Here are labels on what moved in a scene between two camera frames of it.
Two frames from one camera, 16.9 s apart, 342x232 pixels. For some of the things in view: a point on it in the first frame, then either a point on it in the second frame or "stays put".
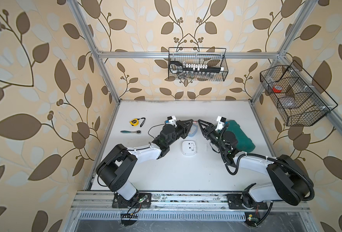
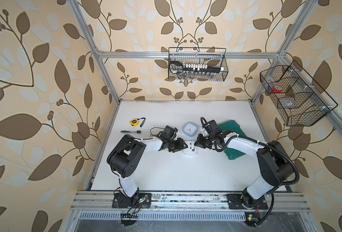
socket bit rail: [201, 68] stays put
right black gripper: [206, 132] -> [199, 143]
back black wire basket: [197, 64] stays put
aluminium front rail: [169, 201] stays put
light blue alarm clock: [193, 130] stays put
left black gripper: [183, 128] -> [180, 145]
